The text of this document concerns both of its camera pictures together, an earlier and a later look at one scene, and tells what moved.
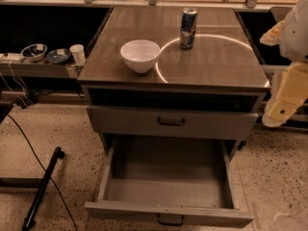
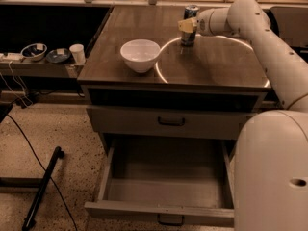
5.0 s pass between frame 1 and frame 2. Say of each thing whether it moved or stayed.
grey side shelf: stayed
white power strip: stayed
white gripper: moved
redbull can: stayed
